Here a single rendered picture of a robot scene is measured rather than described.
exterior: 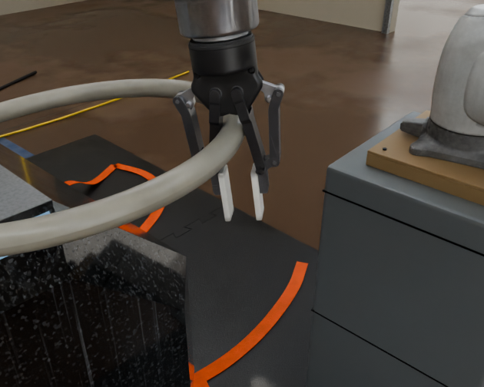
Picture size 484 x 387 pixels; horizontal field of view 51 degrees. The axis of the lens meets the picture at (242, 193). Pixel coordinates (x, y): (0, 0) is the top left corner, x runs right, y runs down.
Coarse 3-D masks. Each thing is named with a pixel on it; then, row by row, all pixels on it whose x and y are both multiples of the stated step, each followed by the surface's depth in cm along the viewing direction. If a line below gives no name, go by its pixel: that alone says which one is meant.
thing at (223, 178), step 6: (222, 168) 66; (222, 174) 64; (228, 174) 67; (222, 180) 64; (228, 180) 67; (222, 186) 65; (228, 186) 67; (222, 192) 65; (228, 192) 67; (222, 198) 66; (228, 198) 67; (228, 204) 66; (228, 210) 67; (228, 216) 67
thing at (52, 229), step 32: (32, 96) 84; (64, 96) 85; (96, 96) 86; (128, 96) 86; (160, 96) 83; (224, 128) 60; (192, 160) 53; (224, 160) 56; (128, 192) 48; (160, 192) 49; (0, 224) 46; (32, 224) 45; (64, 224) 46; (96, 224) 46; (0, 256) 46
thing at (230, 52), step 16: (192, 48) 56; (208, 48) 55; (224, 48) 54; (240, 48) 55; (192, 64) 58; (208, 64) 55; (224, 64) 55; (240, 64) 56; (256, 64) 58; (208, 80) 59; (224, 80) 59; (240, 80) 58; (256, 80) 58; (208, 96) 60; (224, 96) 60; (256, 96) 59; (224, 112) 61
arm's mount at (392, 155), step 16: (384, 144) 105; (400, 144) 105; (368, 160) 104; (384, 160) 101; (400, 160) 99; (416, 160) 99; (432, 160) 99; (400, 176) 100; (416, 176) 98; (432, 176) 96; (448, 176) 94; (464, 176) 94; (480, 176) 94; (448, 192) 95; (464, 192) 93; (480, 192) 91
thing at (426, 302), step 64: (384, 192) 97; (320, 256) 116; (384, 256) 104; (448, 256) 94; (320, 320) 124; (384, 320) 110; (448, 320) 99; (320, 384) 135; (384, 384) 118; (448, 384) 106
